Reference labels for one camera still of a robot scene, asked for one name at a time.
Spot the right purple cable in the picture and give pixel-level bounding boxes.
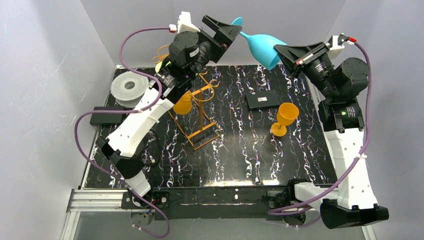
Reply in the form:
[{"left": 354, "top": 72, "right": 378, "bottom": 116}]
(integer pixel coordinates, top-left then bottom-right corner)
[{"left": 267, "top": 37, "right": 373, "bottom": 229}]

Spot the black coiled cable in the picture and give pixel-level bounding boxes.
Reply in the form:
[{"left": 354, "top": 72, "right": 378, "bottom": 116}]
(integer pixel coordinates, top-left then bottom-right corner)
[{"left": 139, "top": 132, "right": 161, "bottom": 167}]

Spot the black flat box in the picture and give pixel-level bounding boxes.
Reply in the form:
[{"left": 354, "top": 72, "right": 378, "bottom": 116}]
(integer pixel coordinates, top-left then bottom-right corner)
[{"left": 244, "top": 90, "right": 282, "bottom": 111}]

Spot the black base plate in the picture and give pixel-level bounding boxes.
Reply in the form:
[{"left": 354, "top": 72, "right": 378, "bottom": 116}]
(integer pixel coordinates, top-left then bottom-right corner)
[{"left": 120, "top": 186, "right": 289, "bottom": 221}]

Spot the orange wine glass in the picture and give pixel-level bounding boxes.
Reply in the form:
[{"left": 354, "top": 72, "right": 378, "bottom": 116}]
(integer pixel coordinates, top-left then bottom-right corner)
[
  {"left": 270, "top": 102, "right": 300, "bottom": 137},
  {"left": 173, "top": 93, "right": 193, "bottom": 115}
]

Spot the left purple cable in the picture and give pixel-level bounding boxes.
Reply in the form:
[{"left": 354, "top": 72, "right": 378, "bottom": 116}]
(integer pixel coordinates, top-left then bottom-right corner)
[{"left": 74, "top": 26, "right": 176, "bottom": 240}]

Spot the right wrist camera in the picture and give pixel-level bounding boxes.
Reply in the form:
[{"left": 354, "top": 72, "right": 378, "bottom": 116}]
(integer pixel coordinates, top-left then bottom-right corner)
[{"left": 326, "top": 33, "right": 348, "bottom": 60}]

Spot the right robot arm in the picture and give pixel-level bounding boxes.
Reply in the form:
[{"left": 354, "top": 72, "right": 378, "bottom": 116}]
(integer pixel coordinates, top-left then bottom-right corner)
[{"left": 268, "top": 42, "right": 390, "bottom": 229}]

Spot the blue wine glass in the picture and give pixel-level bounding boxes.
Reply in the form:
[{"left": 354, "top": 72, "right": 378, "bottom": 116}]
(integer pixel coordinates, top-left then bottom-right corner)
[{"left": 240, "top": 31, "right": 287, "bottom": 70}]

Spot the purple cable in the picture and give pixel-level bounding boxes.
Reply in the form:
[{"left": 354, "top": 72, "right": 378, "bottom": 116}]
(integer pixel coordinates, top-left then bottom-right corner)
[
  {"left": 267, "top": 37, "right": 373, "bottom": 229},
  {"left": 74, "top": 26, "right": 176, "bottom": 240}
]

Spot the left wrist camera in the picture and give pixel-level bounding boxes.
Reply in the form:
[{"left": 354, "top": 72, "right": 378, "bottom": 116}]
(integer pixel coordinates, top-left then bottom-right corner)
[{"left": 176, "top": 11, "right": 201, "bottom": 34}]

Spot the gold wire wine glass rack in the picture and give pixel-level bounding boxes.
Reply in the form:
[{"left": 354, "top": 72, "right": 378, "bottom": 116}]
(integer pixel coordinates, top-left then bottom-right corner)
[{"left": 151, "top": 44, "right": 223, "bottom": 152}]

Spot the white filament spool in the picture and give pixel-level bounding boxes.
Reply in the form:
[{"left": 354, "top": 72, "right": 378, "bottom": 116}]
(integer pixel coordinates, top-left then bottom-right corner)
[{"left": 110, "top": 71, "right": 149, "bottom": 108}]

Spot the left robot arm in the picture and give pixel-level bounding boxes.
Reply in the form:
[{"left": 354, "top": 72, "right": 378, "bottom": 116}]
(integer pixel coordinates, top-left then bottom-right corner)
[{"left": 96, "top": 11, "right": 243, "bottom": 198}]

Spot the black power brick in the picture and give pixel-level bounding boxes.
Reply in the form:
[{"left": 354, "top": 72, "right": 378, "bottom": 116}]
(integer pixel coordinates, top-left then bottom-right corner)
[{"left": 89, "top": 106, "right": 126, "bottom": 127}]

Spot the green wine glass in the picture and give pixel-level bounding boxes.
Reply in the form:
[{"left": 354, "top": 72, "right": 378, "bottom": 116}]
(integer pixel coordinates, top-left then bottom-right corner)
[{"left": 154, "top": 61, "right": 165, "bottom": 74}]

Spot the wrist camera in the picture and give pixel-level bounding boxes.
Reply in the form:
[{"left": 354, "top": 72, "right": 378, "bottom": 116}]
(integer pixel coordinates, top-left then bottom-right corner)
[
  {"left": 326, "top": 33, "right": 348, "bottom": 60},
  {"left": 176, "top": 11, "right": 201, "bottom": 34}
]

